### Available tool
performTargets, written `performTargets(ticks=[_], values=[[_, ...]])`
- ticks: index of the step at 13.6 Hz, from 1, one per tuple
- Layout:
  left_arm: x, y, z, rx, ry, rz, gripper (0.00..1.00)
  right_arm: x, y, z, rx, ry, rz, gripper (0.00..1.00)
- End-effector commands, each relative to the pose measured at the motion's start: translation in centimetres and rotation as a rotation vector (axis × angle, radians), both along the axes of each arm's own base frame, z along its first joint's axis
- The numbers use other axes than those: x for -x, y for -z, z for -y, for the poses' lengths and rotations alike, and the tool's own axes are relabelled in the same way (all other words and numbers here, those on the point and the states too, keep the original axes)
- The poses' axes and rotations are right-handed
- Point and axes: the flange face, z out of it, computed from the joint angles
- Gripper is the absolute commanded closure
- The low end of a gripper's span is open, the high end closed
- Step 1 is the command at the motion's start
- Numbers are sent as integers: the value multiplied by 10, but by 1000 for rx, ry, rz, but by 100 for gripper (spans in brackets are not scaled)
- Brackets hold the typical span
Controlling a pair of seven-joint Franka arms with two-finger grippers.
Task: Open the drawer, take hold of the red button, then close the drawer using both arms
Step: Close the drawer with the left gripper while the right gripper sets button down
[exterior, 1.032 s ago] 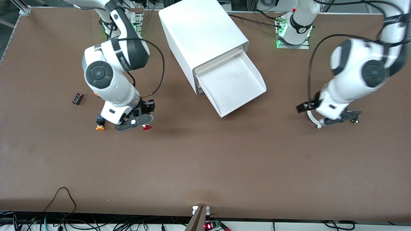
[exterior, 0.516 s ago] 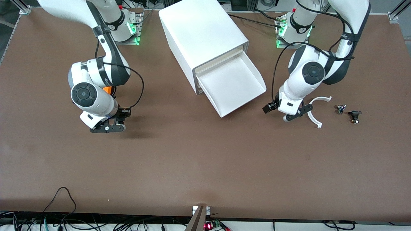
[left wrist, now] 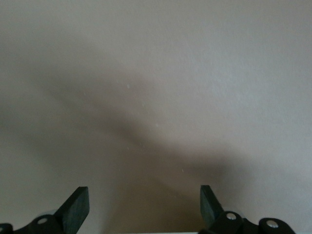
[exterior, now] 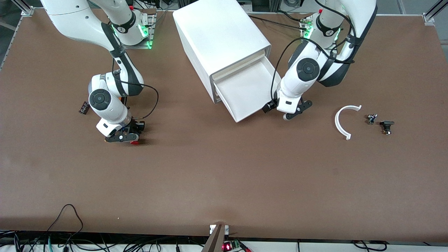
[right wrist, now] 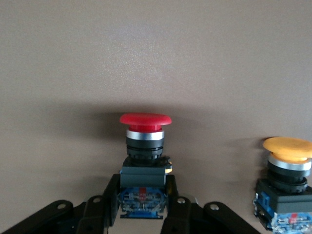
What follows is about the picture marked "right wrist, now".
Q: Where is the yellow mushroom push button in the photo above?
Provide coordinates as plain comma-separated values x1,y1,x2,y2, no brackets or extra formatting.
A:
253,136,312,233

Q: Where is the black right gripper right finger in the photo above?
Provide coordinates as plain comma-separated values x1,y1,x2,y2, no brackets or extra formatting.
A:
159,174,262,234

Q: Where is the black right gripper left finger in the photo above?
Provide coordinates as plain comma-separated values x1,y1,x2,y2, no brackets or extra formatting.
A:
0,173,122,234

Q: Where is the red mushroom push button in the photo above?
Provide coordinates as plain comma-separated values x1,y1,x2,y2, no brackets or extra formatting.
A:
117,112,175,220

